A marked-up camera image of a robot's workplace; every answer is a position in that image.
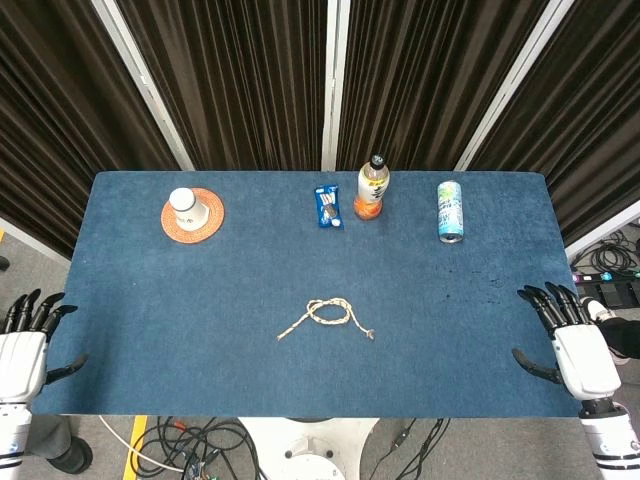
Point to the orange woven coaster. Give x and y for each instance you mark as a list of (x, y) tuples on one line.
[(215, 220)]

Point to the white sneaker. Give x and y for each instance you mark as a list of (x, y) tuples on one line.
[(597, 307)]

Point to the black trouser leg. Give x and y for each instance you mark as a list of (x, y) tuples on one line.
[(622, 337)]

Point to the white paper cup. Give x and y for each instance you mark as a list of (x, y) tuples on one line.
[(186, 207)]

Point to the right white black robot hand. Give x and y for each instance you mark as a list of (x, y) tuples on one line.
[(585, 360)]

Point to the orange drink bottle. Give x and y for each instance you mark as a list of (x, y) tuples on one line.
[(371, 192)]

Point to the blue felt table cover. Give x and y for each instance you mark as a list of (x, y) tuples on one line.
[(320, 270)]

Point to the light blue drink can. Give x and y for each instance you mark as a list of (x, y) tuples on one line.
[(450, 212)]

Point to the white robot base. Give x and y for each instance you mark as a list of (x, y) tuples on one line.
[(310, 450)]

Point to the black shoe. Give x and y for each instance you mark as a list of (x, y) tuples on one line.
[(3, 263), (72, 457)]

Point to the white partition post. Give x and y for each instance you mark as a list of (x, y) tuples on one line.
[(332, 85), (513, 85), (146, 85)]

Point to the blue snack packet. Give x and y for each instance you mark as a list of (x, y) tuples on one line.
[(328, 207)]

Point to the white partition bottom rail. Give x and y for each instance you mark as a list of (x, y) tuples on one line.
[(30, 241), (600, 236)]

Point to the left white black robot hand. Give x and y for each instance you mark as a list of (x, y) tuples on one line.
[(22, 360)]

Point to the black power strip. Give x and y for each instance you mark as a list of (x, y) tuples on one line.
[(610, 287)]

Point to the dark brown pleated curtain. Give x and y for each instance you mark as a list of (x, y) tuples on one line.
[(590, 125), (50, 125), (225, 75), (425, 75)]

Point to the grey trouser leg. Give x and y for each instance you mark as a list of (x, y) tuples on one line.
[(50, 435)]

